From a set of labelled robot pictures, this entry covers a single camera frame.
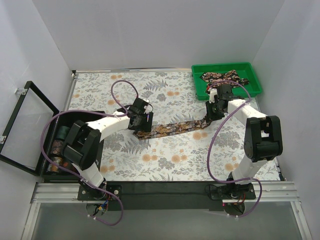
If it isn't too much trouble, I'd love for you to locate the cat print brown tie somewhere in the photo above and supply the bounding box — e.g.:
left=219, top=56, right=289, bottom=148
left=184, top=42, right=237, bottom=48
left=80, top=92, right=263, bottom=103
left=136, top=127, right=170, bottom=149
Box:
left=133, top=118, right=211, bottom=140

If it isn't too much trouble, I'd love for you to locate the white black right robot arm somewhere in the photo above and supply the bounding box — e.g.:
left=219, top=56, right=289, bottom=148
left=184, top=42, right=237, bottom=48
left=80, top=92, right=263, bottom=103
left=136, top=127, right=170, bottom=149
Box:
left=205, top=82, right=283, bottom=199

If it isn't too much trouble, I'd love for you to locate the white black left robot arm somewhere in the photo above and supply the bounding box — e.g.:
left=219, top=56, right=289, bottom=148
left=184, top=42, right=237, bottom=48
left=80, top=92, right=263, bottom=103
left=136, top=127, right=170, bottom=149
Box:
left=62, top=97, right=153, bottom=200

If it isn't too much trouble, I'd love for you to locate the floral tie in tray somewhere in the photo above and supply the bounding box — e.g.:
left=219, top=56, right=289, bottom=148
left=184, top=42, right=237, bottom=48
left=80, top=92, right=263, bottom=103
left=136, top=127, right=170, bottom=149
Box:
left=200, top=69, right=250, bottom=89

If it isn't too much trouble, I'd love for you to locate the floral patterned table mat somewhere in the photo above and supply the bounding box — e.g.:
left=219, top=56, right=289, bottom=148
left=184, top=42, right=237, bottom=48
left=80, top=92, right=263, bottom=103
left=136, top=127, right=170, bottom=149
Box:
left=67, top=70, right=284, bottom=182

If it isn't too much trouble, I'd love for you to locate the green plastic tray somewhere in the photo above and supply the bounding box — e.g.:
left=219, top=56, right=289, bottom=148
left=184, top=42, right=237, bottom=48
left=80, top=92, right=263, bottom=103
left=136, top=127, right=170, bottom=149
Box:
left=191, top=62, right=263, bottom=101

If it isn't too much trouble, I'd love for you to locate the pink floral rolled tie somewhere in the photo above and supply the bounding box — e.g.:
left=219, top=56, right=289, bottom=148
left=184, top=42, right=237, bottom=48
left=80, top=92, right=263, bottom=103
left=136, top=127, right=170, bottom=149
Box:
left=50, top=139, right=64, bottom=156

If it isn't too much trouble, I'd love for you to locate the hexagon pattern rolled tie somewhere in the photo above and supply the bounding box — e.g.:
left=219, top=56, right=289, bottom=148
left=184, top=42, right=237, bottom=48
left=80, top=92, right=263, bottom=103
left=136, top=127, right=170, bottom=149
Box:
left=47, top=156, right=63, bottom=174

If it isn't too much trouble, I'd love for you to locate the black display box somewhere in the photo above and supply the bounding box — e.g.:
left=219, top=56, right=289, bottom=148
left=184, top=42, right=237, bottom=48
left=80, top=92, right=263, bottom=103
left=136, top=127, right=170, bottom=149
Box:
left=0, top=81, right=101, bottom=183

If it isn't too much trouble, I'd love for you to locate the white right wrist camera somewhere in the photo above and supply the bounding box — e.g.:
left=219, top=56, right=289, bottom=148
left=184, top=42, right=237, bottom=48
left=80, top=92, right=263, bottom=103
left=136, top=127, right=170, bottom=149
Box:
left=208, top=88, right=217, bottom=104

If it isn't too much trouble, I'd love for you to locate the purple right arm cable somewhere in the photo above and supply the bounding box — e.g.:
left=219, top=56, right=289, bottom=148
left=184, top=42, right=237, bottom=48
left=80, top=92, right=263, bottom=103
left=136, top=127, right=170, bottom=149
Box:
left=206, top=80, right=263, bottom=218

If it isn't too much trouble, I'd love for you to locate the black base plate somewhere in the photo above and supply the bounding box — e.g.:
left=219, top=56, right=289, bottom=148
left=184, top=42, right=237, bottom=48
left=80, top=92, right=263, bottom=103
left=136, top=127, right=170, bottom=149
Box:
left=77, top=181, right=258, bottom=211

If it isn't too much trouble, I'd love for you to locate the aluminium frame rail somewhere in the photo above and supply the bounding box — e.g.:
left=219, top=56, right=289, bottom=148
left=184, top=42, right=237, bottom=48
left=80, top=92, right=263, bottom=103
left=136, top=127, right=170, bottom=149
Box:
left=21, top=181, right=312, bottom=240

